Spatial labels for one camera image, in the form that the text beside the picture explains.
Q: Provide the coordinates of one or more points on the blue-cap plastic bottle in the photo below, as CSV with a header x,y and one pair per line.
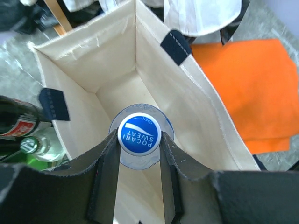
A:
x,y
139,131

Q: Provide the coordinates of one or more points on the dark green glass bottle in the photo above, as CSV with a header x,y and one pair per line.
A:
x,y
28,159

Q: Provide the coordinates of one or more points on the dark shark print garment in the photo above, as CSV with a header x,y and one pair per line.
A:
x,y
25,16

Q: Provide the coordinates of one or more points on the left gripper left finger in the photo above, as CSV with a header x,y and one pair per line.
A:
x,y
81,191

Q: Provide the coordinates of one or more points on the wooden clothes rack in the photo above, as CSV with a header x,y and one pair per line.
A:
x,y
64,26

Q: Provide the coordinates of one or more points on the coca-cola glass bottle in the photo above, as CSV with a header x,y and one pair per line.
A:
x,y
20,119

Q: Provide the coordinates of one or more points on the folded orange cloth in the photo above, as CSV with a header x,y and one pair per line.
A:
x,y
258,83

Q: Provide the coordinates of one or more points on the clear chang bottle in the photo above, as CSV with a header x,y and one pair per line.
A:
x,y
44,145

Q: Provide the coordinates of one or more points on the white pleated garment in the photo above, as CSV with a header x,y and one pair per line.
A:
x,y
192,18

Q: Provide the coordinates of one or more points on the beige canvas tote bag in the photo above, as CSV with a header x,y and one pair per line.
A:
x,y
130,57

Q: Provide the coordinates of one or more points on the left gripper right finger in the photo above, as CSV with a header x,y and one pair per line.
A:
x,y
195,194

